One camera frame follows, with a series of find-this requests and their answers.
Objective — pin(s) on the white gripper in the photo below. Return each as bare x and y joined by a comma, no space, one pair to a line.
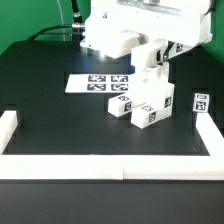
183,21

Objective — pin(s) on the white chair back piece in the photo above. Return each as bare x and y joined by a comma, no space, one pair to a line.
148,56

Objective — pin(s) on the white chair seat plate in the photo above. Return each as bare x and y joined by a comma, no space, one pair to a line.
159,92

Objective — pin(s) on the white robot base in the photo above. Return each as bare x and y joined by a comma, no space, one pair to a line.
95,36

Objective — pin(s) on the white fiducial marker sheet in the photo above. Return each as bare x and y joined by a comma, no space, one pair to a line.
99,83

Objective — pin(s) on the white U-shaped fence frame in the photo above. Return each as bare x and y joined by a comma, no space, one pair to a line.
28,167

